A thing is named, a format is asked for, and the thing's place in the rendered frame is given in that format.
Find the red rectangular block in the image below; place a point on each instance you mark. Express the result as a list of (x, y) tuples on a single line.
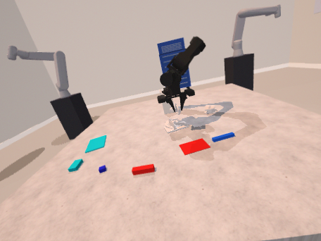
[(143, 169)]

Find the small blue block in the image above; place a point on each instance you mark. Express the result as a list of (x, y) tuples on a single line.
[(102, 168)]

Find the teal flat block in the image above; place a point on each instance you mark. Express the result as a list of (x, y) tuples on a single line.
[(75, 165)]

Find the cyan flat plate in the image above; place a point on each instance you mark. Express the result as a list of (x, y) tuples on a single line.
[(96, 143)]

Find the blue rectangular bar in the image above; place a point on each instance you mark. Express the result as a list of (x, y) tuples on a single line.
[(223, 137)]

